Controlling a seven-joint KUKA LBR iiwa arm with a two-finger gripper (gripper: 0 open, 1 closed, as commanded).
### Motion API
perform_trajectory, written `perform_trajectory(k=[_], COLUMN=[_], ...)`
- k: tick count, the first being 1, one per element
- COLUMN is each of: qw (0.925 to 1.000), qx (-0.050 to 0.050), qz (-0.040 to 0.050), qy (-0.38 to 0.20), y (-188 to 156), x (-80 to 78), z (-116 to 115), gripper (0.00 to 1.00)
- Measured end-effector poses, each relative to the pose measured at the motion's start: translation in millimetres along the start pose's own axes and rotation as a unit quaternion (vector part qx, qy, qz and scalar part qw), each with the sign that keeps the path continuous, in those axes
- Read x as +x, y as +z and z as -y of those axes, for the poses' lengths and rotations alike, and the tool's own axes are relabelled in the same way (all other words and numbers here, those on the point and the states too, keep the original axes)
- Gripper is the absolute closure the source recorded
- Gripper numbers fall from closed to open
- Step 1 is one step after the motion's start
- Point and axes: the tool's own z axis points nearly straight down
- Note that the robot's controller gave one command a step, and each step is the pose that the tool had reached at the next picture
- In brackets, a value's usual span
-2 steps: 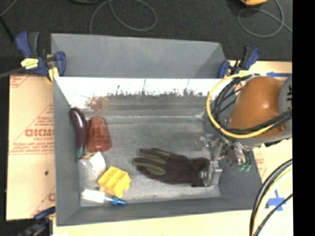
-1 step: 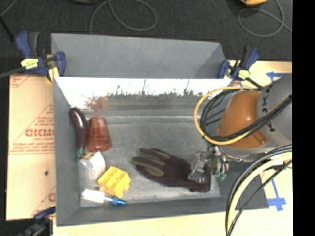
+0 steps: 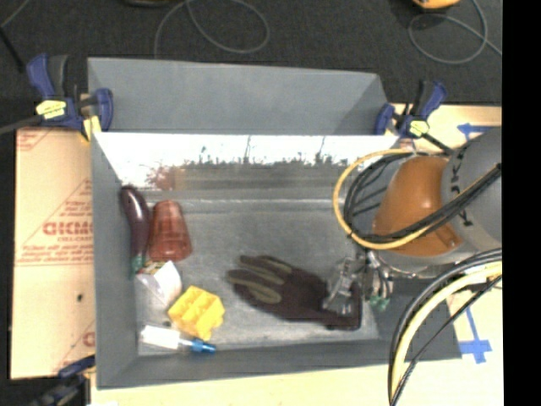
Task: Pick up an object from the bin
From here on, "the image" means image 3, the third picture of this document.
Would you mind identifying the grey metal bin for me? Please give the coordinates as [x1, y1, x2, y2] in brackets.
[86, 57, 462, 389]

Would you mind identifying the red translucent plastic cup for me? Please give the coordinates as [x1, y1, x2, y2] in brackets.
[147, 200, 194, 263]

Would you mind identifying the dark brown and olive glove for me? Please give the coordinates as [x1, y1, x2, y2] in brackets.
[226, 255, 363, 332]

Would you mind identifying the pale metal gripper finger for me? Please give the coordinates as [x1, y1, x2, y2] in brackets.
[335, 257, 363, 290]
[322, 284, 360, 317]

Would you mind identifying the brown cardboard board red print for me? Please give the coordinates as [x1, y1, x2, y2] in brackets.
[8, 126, 97, 381]

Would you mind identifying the white tube with blue cap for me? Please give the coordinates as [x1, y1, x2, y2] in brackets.
[139, 324, 217, 355]

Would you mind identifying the purple toy eggplant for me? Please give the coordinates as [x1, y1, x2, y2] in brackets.
[119, 185, 151, 277]

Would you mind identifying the yellow toy building block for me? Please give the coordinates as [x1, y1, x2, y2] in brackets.
[167, 285, 227, 342]

